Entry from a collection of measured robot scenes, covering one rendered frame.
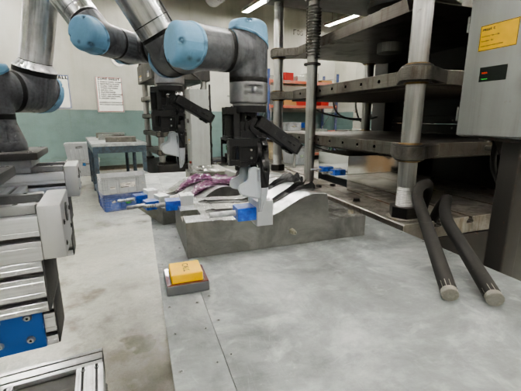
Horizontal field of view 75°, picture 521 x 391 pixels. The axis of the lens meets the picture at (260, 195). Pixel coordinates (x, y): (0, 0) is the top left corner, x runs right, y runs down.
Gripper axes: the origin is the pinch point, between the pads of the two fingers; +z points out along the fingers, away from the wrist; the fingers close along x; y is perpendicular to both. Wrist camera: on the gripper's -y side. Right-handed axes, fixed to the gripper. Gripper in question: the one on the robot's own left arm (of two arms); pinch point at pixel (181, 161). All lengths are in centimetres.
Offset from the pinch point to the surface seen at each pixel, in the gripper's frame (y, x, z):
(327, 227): -35.8, 19.2, 17.1
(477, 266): -50, 52, 17
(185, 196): -0.3, 2.6, 9.4
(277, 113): -74, -109, -15
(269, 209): -13.9, 31.6, 6.9
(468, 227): -99, 12, 26
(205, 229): -2.6, 19.2, 13.9
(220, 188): -14.4, -16.0, 11.6
